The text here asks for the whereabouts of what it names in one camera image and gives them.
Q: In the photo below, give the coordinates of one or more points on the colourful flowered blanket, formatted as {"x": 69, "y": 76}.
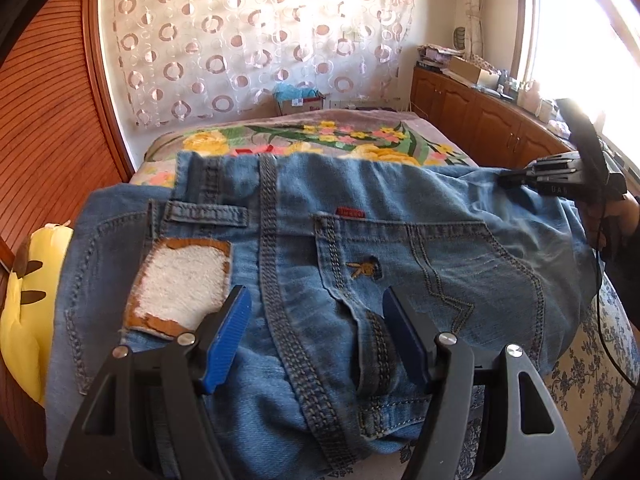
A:
{"x": 320, "y": 135}

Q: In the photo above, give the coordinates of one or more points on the oval wall hanging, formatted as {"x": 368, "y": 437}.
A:
{"x": 459, "y": 40}

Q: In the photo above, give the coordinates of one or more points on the stack of papers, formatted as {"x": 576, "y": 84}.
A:
{"x": 437, "y": 57}

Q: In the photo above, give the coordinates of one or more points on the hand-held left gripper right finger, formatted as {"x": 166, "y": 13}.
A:
{"x": 405, "y": 340}

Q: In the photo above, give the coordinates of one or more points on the yellow plush toy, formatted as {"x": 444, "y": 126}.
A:
{"x": 30, "y": 320}

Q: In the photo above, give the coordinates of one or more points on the beige patterned window curtain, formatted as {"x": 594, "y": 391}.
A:
{"x": 472, "y": 5}

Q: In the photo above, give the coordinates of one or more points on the wooden cabinet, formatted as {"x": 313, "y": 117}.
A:
{"x": 465, "y": 115}

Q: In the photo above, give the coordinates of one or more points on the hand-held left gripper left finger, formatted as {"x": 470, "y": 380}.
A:
{"x": 225, "y": 340}

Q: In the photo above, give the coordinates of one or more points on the faded blue jeans pants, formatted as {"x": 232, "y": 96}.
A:
{"x": 310, "y": 270}

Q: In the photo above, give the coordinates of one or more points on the wooden louvered wardrobe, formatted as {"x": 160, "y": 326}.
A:
{"x": 55, "y": 125}

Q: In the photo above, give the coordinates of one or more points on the open plain cardboard box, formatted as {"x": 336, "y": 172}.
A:
{"x": 470, "y": 72}

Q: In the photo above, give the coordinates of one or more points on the cardboard box with labels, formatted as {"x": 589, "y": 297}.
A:
{"x": 300, "y": 107}

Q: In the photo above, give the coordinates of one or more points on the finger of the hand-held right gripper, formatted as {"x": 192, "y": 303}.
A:
{"x": 530, "y": 178}
{"x": 555, "y": 165}

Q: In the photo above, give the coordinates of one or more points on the blue plastic bag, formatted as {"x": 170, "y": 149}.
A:
{"x": 295, "y": 91}

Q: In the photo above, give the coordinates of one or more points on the person's right hand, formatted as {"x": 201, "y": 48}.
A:
{"x": 627, "y": 215}

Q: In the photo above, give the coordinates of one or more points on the sheer circle-patterned curtain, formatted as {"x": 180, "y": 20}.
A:
{"x": 240, "y": 35}

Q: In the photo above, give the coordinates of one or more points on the person's right forearm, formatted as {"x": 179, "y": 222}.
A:
{"x": 625, "y": 285}

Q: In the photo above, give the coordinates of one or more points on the window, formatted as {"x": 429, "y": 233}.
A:
{"x": 565, "y": 25}

